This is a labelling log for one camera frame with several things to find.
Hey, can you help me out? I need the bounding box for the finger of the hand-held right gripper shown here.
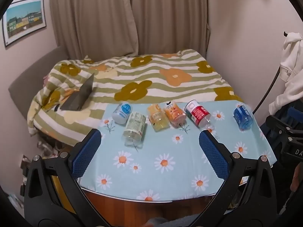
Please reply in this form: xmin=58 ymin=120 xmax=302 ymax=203
xmin=265 ymin=115 xmax=303 ymax=145

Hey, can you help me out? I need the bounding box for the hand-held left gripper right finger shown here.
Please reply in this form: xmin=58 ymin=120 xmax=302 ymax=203
xmin=192 ymin=130 xmax=276 ymax=227

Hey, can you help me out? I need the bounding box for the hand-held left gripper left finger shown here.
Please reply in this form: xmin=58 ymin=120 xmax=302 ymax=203
xmin=24 ymin=129 xmax=105 ymax=227

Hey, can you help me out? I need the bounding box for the dark blue label plastic cup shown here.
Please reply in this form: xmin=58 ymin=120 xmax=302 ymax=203
xmin=233 ymin=104 xmax=253 ymax=131

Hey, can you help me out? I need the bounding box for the red label plastic cup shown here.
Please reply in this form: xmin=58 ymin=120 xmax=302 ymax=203
xmin=184 ymin=100 xmax=212 ymax=131

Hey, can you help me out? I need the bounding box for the light blue label plastic cup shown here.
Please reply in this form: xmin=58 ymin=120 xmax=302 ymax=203
xmin=112 ymin=102 xmax=132 ymax=125

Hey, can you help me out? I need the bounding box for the green label plastic cup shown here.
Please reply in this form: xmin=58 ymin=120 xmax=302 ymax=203
xmin=122 ymin=112 xmax=147 ymax=148

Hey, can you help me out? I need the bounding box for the orange label plastic cup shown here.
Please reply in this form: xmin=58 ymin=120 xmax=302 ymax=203
xmin=162 ymin=100 xmax=187 ymax=128

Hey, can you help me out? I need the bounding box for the yellow label plastic cup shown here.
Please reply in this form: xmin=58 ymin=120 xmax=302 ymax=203
xmin=147 ymin=104 xmax=170 ymax=132

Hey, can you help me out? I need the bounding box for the person's right hand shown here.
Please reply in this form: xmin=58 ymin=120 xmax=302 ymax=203
xmin=291 ymin=164 xmax=303 ymax=194

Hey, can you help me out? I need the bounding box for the dark blue clothing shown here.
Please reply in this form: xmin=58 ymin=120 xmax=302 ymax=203
xmin=270 ymin=99 xmax=303 ymax=133

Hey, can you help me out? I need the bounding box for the black curved rod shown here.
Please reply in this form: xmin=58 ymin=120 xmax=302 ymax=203
xmin=253 ymin=67 xmax=280 ymax=114

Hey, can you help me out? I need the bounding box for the light blue daisy tablecloth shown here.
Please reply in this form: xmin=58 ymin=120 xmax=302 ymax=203
xmin=78 ymin=100 xmax=277 ymax=202

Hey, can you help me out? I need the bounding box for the white hoodie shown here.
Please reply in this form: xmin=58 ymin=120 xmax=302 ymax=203
xmin=269 ymin=32 xmax=303 ymax=116

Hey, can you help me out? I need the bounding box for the grey laptop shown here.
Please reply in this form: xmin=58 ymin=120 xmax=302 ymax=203
xmin=59 ymin=73 xmax=95 ymax=111

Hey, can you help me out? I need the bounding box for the grey headboard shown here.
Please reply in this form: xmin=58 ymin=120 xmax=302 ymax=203
xmin=8 ymin=46 xmax=70 ymax=123

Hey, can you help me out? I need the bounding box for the striped floral blanket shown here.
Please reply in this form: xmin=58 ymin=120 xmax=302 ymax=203
xmin=27 ymin=49 xmax=247 ymax=146

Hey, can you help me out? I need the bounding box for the beige curtain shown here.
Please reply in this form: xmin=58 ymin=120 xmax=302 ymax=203
xmin=48 ymin=0 xmax=139 ymax=59
xmin=125 ymin=0 xmax=211 ymax=55

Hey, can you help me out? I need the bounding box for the framed wall poster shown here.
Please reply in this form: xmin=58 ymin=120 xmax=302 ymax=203
xmin=2 ymin=0 xmax=46 ymax=48

